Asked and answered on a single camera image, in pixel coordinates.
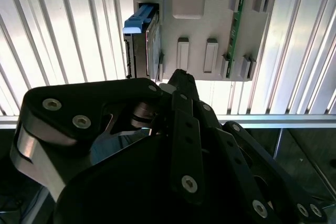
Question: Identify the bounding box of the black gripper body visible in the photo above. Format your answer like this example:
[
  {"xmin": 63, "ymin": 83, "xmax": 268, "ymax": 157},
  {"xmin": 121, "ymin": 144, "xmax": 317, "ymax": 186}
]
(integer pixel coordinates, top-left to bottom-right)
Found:
[{"xmin": 52, "ymin": 126, "xmax": 257, "ymax": 224}]

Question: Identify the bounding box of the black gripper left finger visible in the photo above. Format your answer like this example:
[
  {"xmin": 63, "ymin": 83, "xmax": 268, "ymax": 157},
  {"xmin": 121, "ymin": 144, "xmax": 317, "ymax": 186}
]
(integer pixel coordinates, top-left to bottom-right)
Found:
[{"xmin": 9, "ymin": 68, "xmax": 205, "ymax": 206}]

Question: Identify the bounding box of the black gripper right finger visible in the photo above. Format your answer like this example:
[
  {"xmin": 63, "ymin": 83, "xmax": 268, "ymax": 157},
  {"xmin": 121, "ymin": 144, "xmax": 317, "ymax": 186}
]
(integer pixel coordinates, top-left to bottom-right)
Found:
[{"xmin": 185, "ymin": 72, "xmax": 329, "ymax": 224}]

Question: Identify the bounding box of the hard disk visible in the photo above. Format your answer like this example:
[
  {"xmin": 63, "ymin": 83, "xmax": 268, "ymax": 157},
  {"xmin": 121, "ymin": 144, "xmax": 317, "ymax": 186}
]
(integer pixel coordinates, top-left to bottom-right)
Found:
[{"xmin": 122, "ymin": 3, "xmax": 162, "ymax": 80}]

